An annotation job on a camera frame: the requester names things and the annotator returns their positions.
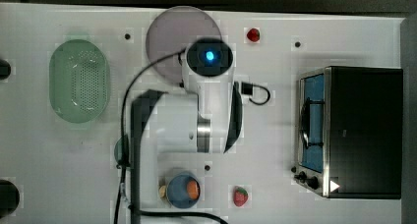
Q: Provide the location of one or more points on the black toaster oven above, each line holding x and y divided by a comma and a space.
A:
349, 132

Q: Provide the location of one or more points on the blue bowl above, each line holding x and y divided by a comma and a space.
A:
177, 191

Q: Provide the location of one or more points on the black camera post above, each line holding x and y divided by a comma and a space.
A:
9, 198
5, 70

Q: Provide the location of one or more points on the orange fruit in bowl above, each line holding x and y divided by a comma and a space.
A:
193, 190

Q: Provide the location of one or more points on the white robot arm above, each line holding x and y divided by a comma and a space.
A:
205, 118

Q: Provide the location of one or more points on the banana peel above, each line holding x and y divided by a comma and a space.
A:
162, 191

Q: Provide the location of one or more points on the strawberry near bowl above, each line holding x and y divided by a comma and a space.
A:
240, 196

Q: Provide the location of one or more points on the strawberry near plate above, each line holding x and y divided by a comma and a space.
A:
253, 35

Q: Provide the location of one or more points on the green cup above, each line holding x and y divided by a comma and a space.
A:
120, 152

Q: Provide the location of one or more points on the green colander basket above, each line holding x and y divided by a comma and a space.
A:
79, 80

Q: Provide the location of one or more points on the black camera post lower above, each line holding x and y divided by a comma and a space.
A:
9, 198

